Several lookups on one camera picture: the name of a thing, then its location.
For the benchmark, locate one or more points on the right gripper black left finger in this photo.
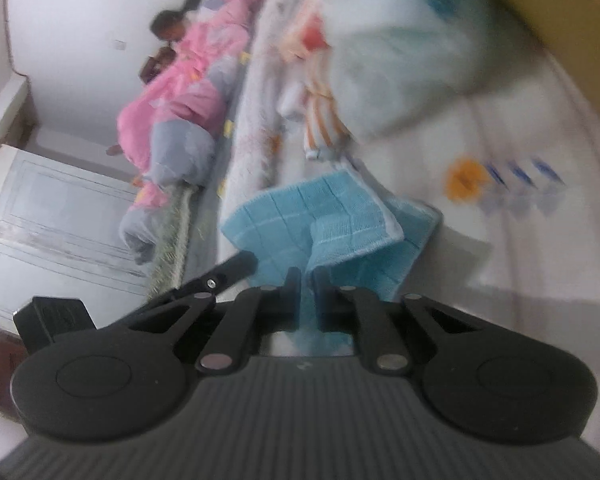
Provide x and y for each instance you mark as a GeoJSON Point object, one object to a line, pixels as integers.
{"type": "Point", "coordinates": [255, 312]}

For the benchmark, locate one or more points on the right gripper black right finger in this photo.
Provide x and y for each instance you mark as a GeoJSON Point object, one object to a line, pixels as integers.
{"type": "Point", "coordinates": [358, 311]}

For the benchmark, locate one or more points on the light blue checkered towel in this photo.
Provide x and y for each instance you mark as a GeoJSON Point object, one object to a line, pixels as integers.
{"type": "Point", "coordinates": [339, 222]}

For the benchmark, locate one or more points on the pink quilted blanket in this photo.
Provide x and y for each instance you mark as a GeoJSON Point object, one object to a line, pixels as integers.
{"type": "Point", "coordinates": [170, 131]}

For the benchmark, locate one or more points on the white patterned mattress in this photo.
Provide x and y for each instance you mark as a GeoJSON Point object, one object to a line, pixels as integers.
{"type": "Point", "coordinates": [532, 265]}

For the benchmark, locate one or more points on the white door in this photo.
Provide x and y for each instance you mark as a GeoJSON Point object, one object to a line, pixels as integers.
{"type": "Point", "coordinates": [59, 237]}

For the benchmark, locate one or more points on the light blue fluffy blanket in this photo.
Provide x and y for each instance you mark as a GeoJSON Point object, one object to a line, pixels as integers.
{"type": "Point", "coordinates": [394, 61]}

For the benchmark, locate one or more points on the child with dark hair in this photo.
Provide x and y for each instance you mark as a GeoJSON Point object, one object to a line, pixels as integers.
{"type": "Point", "coordinates": [170, 27]}

